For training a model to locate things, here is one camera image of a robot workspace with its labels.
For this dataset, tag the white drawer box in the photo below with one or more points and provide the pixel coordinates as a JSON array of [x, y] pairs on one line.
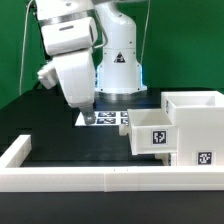
[[150, 132], [168, 159]]

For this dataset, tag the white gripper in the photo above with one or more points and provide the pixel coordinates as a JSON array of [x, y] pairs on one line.
[[76, 75]]

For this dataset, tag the white drawer cabinet frame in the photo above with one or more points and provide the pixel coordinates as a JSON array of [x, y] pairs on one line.
[[199, 117]]

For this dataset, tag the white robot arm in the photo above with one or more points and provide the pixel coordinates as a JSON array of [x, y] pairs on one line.
[[92, 46]]

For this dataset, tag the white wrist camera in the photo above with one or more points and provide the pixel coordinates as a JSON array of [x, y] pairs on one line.
[[47, 76]]

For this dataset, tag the white fiducial marker plate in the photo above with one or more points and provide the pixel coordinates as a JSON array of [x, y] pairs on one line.
[[110, 118]]

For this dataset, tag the white workspace border frame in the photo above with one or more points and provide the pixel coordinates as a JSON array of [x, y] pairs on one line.
[[15, 178]]

